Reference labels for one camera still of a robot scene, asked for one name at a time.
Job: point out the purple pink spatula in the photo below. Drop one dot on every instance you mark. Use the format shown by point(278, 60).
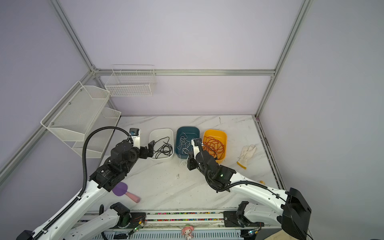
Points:
point(121, 189)

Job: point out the white work glove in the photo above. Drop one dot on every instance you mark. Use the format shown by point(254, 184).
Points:
point(247, 153)

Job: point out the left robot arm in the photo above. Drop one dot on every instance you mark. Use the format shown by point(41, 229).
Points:
point(123, 157)

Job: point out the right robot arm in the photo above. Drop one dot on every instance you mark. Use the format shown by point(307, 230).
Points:
point(288, 208)

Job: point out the white mesh shelf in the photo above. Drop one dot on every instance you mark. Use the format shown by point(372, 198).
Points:
point(71, 119)
point(99, 142)

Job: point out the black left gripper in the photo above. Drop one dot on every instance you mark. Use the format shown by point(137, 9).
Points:
point(144, 154)

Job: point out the white wire wall basket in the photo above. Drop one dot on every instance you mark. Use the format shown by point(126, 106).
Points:
point(132, 81)

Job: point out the dark teal plastic bin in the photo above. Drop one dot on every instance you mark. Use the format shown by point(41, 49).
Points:
point(183, 143)

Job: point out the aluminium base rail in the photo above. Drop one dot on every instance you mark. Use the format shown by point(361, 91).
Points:
point(208, 225)

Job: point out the white plastic bin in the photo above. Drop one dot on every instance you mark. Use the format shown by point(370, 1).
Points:
point(164, 144)

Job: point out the yellow plastic bin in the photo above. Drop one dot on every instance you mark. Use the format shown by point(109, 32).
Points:
point(215, 143)

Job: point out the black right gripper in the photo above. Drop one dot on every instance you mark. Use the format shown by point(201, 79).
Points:
point(190, 165)

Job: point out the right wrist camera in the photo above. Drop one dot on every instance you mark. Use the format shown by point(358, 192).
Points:
point(197, 146)

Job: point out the white mesh lower shelf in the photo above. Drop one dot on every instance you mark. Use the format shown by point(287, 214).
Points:
point(99, 142)

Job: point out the white mesh upper shelf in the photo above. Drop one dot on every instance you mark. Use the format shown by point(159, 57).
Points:
point(71, 119)

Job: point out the pink doll figure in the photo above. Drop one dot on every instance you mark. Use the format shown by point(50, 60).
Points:
point(187, 232)

